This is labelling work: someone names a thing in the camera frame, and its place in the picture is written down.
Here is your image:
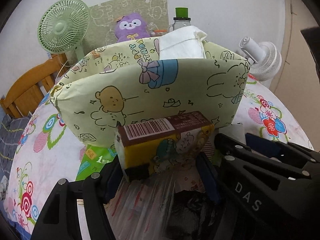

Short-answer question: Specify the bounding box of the black plastic bag bundle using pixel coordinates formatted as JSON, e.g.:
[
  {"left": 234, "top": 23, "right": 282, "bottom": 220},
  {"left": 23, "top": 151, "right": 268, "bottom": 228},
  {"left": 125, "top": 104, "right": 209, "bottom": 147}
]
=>
[{"left": 165, "top": 152, "right": 221, "bottom": 239}]

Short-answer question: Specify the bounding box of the clear plastic bag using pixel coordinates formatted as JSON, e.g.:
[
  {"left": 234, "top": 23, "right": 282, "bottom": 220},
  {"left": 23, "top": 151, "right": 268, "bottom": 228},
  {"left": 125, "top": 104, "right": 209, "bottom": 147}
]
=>
[{"left": 105, "top": 168, "right": 203, "bottom": 239}]

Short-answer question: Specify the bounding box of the cartoon tissue pack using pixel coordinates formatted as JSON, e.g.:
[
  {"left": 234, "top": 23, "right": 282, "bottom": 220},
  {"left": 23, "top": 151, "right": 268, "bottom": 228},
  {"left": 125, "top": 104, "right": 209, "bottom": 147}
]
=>
[{"left": 114, "top": 111, "right": 214, "bottom": 181}]

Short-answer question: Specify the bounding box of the white cloth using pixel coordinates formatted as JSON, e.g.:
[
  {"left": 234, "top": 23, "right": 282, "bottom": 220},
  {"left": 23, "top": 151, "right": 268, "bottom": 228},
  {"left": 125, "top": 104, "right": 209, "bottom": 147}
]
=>
[{"left": 158, "top": 25, "right": 207, "bottom": 60}]

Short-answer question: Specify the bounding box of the green printed packet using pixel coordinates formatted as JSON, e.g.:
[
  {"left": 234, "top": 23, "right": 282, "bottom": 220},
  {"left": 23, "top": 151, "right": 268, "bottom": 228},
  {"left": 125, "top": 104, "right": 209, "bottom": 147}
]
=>
[{"left": 75, "top": 144, "right": 117, "bottom": 181}]

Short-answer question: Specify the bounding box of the beige door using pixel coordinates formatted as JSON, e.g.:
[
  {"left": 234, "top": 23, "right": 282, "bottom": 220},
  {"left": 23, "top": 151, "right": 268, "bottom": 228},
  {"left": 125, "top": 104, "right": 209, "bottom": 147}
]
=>
[{"left": 270, "top": 0, "right": 319, "bottom": 151}]

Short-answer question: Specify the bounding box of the floral tablecloth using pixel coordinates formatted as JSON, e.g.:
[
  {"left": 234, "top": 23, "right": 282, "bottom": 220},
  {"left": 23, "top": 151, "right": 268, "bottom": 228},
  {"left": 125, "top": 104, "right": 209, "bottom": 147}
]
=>
[{"left": 1, "top": 76, "right": 312, "bottom": 239}]

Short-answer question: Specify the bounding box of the white standing fan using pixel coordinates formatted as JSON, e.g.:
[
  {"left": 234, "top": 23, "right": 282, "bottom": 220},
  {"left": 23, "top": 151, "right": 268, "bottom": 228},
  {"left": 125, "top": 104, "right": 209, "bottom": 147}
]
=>
[{"left": 239, "top": 36, "right": 282, "bottom": 81}]

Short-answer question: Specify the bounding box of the grey plaid pillow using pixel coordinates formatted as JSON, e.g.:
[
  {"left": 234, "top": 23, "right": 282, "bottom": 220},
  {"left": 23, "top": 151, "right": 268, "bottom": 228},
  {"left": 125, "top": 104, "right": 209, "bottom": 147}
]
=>
[{"left": 0, "top": 114, "right": 30, "bottom": 178}]

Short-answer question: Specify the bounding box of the wooden bed headboard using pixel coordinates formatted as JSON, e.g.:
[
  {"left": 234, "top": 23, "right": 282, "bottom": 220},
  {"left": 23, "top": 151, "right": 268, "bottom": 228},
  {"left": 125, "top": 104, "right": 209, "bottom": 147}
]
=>
[{"left": 1, "top": 54, "right": 67, "bottom": 118}]

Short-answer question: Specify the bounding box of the yellow cartoon storage box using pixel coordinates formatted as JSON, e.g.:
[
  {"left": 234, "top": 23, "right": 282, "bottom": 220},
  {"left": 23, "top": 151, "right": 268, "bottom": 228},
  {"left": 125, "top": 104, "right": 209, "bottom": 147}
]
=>
[{"left": 50, "top": 38, "right": 250, "bottom": 148}]

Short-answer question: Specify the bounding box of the glass jar green lid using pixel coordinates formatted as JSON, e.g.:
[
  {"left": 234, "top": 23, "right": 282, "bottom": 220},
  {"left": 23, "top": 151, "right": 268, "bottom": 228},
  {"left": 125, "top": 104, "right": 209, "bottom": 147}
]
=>
[{"left": 168, "top": 7, "right": 191, "bottom": 32}]

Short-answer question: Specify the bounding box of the toothpick jar orange lid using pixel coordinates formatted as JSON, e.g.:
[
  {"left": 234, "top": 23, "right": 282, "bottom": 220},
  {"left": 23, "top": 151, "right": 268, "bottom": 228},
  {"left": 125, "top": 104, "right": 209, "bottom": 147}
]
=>
[{"left": 150, "top": 30, "right": 167, "bottom": 37}]

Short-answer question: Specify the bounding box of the green desk fan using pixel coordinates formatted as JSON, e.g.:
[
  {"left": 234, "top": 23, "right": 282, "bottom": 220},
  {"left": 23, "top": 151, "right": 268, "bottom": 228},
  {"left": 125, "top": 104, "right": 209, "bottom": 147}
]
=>
[{"left": 37, "top": 0, "right": 89, "bottom": 60}]

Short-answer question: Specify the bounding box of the purple plush toy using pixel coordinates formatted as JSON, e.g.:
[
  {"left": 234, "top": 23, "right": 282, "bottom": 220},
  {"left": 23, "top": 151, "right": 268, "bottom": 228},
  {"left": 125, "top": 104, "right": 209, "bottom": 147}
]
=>
[{"left": 114, "top": 12, "right": 150, "bottom": 42}]

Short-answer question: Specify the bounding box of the green patterned cardboard sheet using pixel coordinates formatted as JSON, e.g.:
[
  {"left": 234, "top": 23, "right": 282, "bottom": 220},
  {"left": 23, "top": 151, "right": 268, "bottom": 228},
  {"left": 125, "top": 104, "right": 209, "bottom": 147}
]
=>
[{"left": 82, "top": 0, "right": 169, "bottom": 54}]

